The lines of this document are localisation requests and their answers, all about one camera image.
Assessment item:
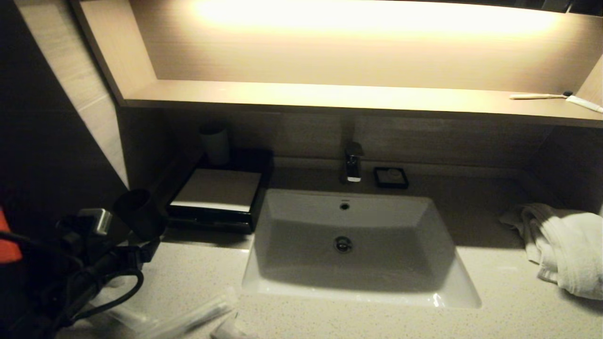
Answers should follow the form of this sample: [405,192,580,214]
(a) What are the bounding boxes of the dark brown cup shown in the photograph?
[113,188,166,242]

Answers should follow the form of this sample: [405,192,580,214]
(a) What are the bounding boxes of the wooden wall shelf niche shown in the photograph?
[71,0,603,129]

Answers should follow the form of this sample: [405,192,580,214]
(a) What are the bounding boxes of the black drawer box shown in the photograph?
[167,169,262,234]

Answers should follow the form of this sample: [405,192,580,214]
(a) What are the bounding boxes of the packaged toothbrush with green label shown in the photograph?
[106,301,157,339]

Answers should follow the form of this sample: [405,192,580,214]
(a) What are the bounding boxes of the white toothbrush black head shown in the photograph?
[509,90,573,101]

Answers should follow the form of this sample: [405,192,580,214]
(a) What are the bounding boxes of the black soap dish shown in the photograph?
[374,166,409,190]

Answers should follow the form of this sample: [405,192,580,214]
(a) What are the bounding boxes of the white toothpaste tube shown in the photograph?
[564,95,603,114]

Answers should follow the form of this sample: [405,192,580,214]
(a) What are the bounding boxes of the white terry towel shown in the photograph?
[498,202,603,301]

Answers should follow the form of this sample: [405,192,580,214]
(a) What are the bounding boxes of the long plain white packet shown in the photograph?
[141,287,239,339]

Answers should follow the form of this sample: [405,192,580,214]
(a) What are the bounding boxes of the chrome faucet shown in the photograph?
[340,115,366,184]

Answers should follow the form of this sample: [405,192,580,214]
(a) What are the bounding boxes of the white ceramic sink basin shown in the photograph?
[242,188,482,309]

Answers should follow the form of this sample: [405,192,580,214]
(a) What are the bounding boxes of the pale grey cup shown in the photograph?
[200,125,230,165]

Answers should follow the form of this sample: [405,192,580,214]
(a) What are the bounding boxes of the warm LED light strip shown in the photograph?
[193,0,561,39]

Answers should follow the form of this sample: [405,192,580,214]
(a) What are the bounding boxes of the puffy white pouch packet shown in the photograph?
[210,313,255,339]

